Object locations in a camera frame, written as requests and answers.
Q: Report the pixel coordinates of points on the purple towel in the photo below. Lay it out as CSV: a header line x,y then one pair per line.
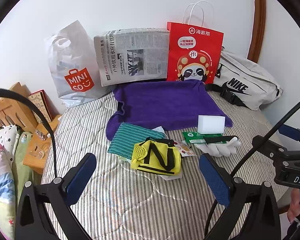
x,y
172,105

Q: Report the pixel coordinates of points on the yellow mesh pouch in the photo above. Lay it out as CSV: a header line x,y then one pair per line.
x,y
156,156

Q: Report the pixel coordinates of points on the white Nike waist bag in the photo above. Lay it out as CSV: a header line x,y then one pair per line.
x,y
242,82

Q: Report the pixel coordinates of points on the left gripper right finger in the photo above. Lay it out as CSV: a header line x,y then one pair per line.
x,y
262,220

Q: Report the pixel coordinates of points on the red panda paper bag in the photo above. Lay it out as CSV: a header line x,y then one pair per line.
x,y
194,50

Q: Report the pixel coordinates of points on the white glove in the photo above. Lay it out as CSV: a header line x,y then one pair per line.
x,y
220,150

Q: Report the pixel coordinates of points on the green sachet packet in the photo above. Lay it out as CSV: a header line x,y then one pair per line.
x,y
197,138

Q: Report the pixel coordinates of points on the fruit print wipe packet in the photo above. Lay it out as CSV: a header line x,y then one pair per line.
x,y
184,149

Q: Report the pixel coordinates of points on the teal striped cloth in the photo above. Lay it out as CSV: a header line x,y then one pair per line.
x,y
127,136

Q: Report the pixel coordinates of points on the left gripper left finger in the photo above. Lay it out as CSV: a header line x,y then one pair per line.
x,y
33,220

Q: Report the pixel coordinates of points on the patterned book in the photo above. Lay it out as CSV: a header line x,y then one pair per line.
x,y
39,100

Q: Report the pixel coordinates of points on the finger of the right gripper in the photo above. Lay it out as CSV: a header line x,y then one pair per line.
x,y
291,132
270,149

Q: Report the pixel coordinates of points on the white Miniso plastic bag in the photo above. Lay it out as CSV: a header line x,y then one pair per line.
x,y
73,66

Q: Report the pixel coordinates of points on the brown wooden door frame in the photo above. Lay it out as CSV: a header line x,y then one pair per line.
x,y
259,24

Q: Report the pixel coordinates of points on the folded newspaper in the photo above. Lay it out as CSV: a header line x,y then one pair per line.
x,y
129,55

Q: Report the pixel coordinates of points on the white paper towel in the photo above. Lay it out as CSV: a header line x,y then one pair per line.
x,y
159,129

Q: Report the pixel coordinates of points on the person's right hand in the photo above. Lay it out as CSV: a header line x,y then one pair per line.
x,y
294,207

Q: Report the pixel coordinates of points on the white sponge block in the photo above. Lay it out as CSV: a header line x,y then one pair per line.
x,y
210,124

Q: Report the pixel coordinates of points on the colourful bedding pile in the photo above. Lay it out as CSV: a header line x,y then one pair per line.
x,y
13,174

